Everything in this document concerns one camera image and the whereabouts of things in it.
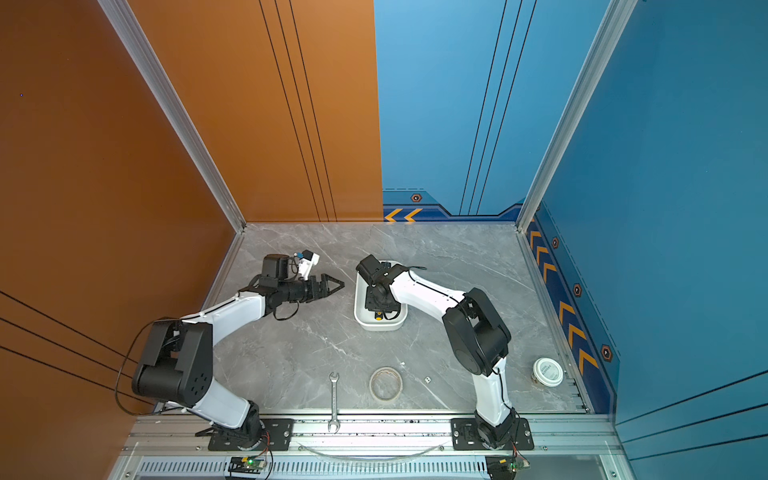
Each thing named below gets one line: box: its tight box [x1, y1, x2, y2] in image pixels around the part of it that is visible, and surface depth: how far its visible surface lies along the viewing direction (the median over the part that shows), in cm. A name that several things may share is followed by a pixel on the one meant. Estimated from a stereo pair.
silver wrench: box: [328, 372, 341, 434], surface depth 80 cm
